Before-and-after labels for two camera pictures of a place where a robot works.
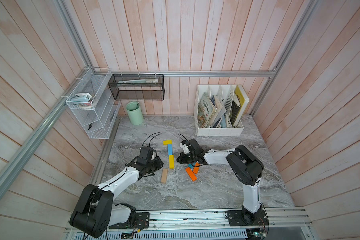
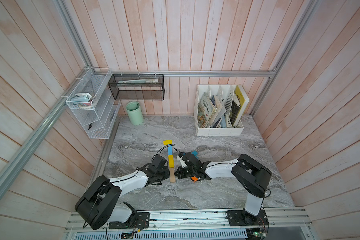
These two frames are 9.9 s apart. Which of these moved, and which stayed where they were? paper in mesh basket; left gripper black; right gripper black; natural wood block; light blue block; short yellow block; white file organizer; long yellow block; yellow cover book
Moved: natural wood block; left gripper black; right gripper black
Stayed: white file organizer; yellow cover book; paper in mesh basket; short yellow block; long yellow block; light blue block
